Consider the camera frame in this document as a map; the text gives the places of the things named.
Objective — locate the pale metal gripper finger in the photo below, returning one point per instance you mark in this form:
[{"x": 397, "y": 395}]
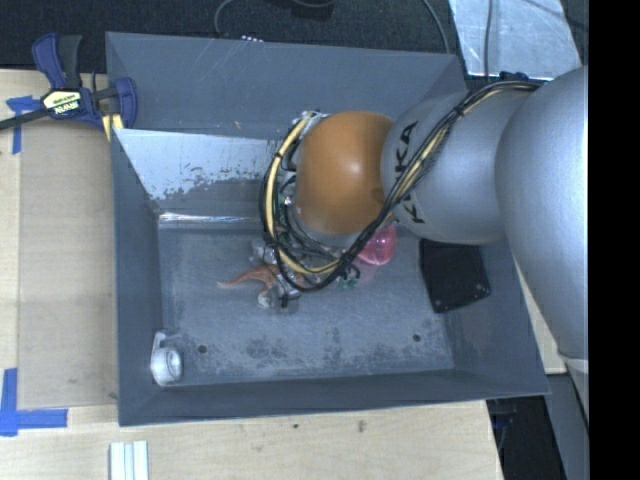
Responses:
[
  {"x": 270, "y": 299},
  {"x": 263, "y": 253}
]

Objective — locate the black flat square pad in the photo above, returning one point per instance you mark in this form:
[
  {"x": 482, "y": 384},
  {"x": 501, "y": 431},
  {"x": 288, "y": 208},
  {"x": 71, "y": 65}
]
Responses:
[{"x": 452, "y": 278}]

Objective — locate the grey metal bin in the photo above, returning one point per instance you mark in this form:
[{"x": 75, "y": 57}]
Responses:
[{"x": 325, "y": 338}]

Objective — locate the pink clear plastic cup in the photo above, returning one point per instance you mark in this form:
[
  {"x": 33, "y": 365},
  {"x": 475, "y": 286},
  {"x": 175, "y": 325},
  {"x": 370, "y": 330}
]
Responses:
[{"x": 381, "y": 248}]

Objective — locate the orange toy dinosaur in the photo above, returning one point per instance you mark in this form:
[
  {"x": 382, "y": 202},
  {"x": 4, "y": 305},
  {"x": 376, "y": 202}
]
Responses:
[{"x": 255, "y": 275}]

